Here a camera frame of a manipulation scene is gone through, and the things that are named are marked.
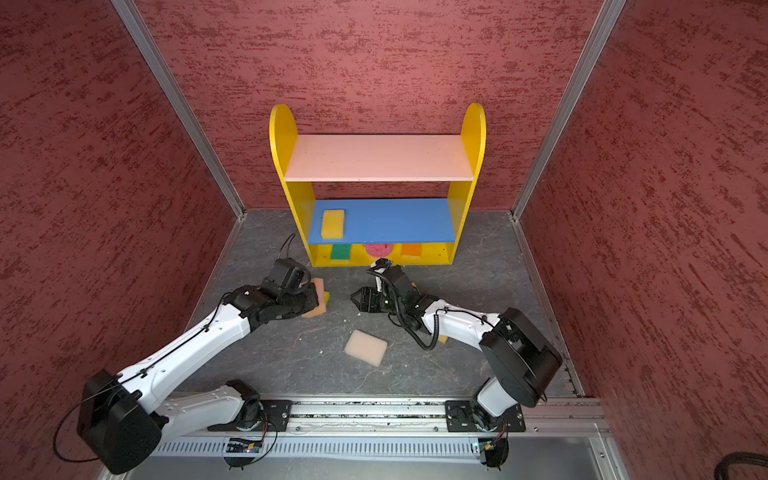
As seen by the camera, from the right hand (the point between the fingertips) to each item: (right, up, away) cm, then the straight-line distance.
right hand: (356, 304), depth 84 cm
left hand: (-11, 0, -2) cm, 11 cm away
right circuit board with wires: (+36, -33, -13) cm, 50 cm away
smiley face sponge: (+6, +15, +20) cm, 25 cm away
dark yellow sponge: (-9, +24, +13) cm, 29 cm away
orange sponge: (+17, +15, +24) cm, 33 cm away
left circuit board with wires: (-28, -33, -11) cm, 44 cm away
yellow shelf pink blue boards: (+6, +21, +9) cm, 23 cm away
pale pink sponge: (+3, -13, +2) cm, 13 cm away
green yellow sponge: (-9, +14, +23) cm, 28 cm away
